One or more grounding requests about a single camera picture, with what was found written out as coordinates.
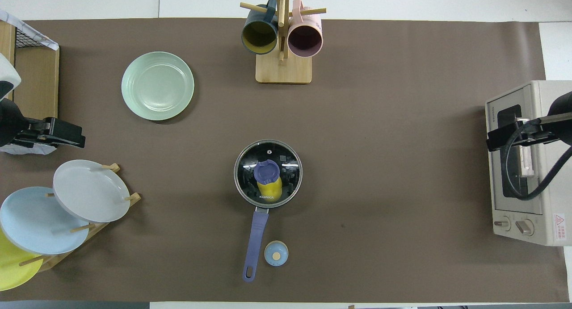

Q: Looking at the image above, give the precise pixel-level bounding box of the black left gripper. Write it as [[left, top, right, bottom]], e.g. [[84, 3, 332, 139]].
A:
[[18, 117, 86, 149]]

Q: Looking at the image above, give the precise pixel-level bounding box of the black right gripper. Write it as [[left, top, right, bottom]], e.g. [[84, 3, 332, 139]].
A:
[[487, 115, 559, 152]]

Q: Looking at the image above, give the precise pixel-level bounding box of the glass lid blue knob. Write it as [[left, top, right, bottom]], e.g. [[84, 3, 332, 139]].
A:
[[235, 140, 303, 208]]

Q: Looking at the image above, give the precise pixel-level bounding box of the grey plate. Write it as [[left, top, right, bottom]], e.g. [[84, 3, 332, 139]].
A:
[[53, 160, 131, 223]]

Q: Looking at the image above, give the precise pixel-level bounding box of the light blue plate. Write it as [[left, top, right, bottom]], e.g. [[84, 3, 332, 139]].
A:
[[0, 187, 90, 255]]

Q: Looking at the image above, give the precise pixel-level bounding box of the mint green plate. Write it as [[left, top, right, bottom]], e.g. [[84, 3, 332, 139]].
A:
[[121, 51, 195, 121]]

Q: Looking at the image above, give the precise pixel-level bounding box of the wooden plate rack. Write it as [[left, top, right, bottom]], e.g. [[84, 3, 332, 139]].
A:
[[18, 163, 142, 273]]

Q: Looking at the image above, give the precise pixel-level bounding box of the yellow plate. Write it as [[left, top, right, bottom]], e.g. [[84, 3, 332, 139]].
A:
[[0, 229, 44, 292]]

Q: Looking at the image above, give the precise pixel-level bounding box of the wooden shelf rack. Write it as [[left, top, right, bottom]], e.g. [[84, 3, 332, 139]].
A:
[[0, 21, 60, 145]]

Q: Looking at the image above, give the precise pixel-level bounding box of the beige toaster oven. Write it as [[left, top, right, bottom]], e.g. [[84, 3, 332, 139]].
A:
[[485, 80, 572, 247]]

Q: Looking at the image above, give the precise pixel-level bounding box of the white patterned cloth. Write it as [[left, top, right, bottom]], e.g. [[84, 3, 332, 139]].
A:
[[0, 10, 59, 51]]

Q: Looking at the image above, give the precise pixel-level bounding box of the brown table mat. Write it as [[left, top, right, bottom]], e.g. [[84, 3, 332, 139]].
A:
[[0, 18, 571, 303]]

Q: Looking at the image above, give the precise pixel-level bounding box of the dark blue mug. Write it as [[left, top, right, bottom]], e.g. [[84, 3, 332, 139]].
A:
[[241, 0, 280, 55]]

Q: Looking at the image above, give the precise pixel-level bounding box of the pink ribbed mug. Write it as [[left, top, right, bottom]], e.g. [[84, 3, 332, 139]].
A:
[[287, 0, 324, 58]]

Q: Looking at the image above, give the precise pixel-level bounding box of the wooden mug tree stand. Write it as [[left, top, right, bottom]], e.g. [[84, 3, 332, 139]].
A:
[[240, 0, 327, 84]]

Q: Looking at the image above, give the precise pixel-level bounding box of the small blue round lid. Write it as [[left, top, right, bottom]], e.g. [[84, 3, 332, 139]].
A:
[[264, 241, 289, 267]]

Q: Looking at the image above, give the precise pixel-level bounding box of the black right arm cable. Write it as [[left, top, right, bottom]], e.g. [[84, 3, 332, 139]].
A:
[[500, 119, 572, 200]]

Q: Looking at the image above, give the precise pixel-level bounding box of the black wire basket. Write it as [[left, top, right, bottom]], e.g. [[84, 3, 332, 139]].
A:
[[15, 25, 46, 49]]

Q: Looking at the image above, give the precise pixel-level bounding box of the black pot purple handle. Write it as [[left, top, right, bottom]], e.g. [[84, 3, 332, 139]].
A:
[[234, 139, 303, 283]]

